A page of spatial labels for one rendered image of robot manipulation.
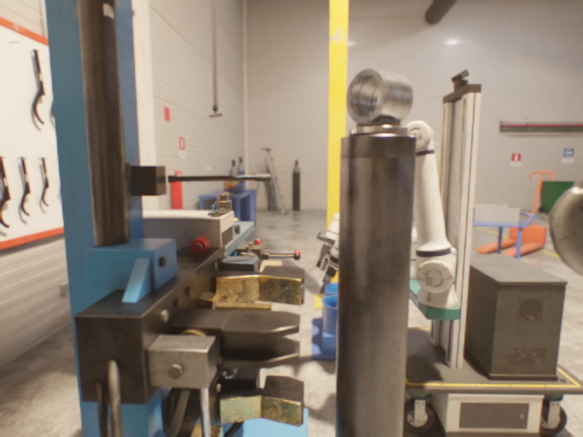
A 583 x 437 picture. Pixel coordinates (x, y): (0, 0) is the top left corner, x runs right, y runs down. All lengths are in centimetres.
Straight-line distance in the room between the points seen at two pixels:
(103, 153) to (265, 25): 1171
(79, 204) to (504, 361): 200
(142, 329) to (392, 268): 64
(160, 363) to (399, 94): 89
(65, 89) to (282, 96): 1095
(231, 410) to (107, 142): 104
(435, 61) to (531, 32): 285
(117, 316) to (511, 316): 180
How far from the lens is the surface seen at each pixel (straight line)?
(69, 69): 125
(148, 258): 98
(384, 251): 104
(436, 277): 171
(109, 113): 106
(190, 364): 87
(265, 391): 157
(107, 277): 105
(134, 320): 86
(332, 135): 361
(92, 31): 110
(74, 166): 123
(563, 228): 30
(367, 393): 120
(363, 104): 116
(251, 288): 135
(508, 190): 1325
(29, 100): 349
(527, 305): 217
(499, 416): 228
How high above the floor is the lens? 139
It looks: 8 degrees down
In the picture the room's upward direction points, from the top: straight up
